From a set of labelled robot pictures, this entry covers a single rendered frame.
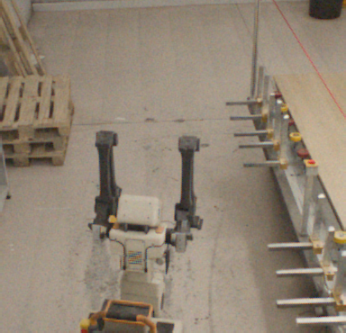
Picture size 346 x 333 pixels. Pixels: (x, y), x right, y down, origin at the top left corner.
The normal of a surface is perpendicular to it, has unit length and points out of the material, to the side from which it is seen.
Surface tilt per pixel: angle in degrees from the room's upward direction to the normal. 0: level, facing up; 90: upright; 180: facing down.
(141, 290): 82
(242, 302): 0
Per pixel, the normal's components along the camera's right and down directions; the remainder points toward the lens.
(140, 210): -0.18, -0.15
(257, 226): -0.04, -0.83
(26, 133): 0.07, 0.55
